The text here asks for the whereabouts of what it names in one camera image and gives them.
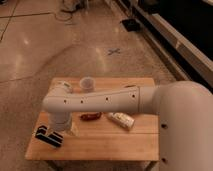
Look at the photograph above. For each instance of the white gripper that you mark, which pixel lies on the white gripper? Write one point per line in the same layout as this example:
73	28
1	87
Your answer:
62	122

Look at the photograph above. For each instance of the blue black eraser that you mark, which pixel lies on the blue black eraser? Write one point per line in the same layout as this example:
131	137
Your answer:
52	138

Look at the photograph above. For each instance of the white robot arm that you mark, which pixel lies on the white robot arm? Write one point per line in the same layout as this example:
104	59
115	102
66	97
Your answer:
184	108

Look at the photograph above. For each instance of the red brown snack bar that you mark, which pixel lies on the red brown snack bar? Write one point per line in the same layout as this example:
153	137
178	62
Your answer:
90	117

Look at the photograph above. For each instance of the clear plastic cup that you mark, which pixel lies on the clear plastic cup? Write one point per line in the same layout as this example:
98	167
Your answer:
87	84

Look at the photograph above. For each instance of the white plastic bottle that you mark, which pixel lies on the white plastic bottle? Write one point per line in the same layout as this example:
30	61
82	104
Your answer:
122	119

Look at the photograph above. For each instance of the black floor box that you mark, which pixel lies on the black floor box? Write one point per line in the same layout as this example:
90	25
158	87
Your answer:
130	24

